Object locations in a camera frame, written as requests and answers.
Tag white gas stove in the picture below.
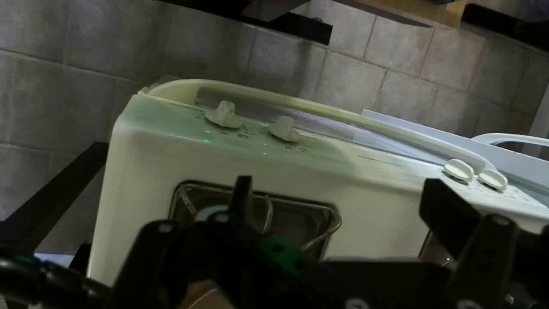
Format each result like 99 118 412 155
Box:
84 77 549 288

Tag black burner grate with foil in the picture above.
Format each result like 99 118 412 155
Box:
170 180 343 260

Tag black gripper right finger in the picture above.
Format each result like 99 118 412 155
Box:
418 176 549 309

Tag white stove knob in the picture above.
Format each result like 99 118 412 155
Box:
266 114 304 143
475 166 509 193
204 99 245 130
442 157 475 185

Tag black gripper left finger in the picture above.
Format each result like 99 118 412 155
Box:
108 173 271 309

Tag white oven door handle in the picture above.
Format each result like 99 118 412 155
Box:
149 77 501 174

